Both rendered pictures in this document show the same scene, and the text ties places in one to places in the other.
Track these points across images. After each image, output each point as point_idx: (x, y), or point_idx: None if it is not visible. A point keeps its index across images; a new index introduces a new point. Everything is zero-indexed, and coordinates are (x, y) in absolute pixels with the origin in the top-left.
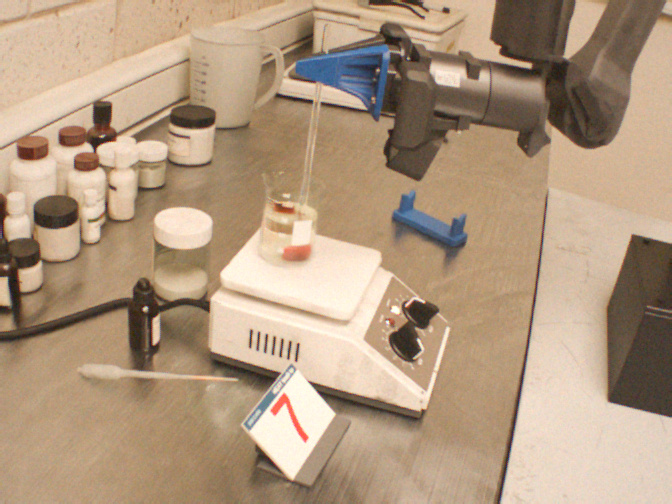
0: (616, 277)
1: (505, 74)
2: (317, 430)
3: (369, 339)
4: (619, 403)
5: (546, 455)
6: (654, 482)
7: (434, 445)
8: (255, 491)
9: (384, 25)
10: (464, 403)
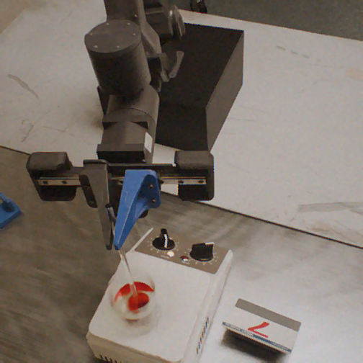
0: (66, 113)
1: (143, 102)
2: (255, 316)
3: (212, 271)
4: (210, 150)
5: (256, 199)
6: (276, 150)
7: (253, 254)
8: (310, 354)
9: (37, 165)
10: (212, 233)
